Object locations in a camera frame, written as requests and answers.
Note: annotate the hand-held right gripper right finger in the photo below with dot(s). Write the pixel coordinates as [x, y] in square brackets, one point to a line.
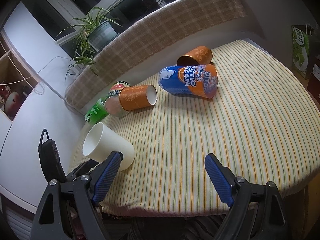
[218, 177]

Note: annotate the spider plant in grey pot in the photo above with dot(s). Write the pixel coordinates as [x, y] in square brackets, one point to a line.
[100, 33]

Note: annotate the striped yellow tablecloth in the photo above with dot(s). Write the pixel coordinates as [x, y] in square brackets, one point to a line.
[212, 135]

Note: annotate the white paper cup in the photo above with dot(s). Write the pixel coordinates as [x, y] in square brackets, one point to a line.
[110, 142]

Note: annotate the orange patterned cup dark inside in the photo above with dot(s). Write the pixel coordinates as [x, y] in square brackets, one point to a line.
[200, 55]

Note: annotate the red apple ornament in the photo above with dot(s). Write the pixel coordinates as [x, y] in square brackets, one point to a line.
[13, 102]

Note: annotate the blue and orange printed cup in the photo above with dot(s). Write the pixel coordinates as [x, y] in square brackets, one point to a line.
[190, 80]

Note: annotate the orange patterned cup white inside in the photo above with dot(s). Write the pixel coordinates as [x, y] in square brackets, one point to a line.
[135, 97]

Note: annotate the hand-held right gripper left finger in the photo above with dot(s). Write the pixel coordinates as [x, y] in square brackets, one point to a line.
[107, 178]

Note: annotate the pink label plastic jar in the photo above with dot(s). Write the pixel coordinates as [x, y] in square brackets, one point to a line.
[113, 102]

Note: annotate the beige plaid cloth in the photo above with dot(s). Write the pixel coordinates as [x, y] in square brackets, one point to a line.
[160, 27]

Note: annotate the green and white carton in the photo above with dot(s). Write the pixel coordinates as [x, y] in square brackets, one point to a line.
[300, 52]

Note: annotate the white shelf cabinet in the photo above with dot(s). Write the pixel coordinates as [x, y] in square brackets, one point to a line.
[15, 80]

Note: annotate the green plastic bottle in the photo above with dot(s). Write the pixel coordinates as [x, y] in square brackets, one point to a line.
[96, 111]

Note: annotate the dark cardboard box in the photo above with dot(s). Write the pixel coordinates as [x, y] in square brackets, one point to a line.
[314, 80]

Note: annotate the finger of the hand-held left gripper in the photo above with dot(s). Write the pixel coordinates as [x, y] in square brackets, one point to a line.
[86, 168]

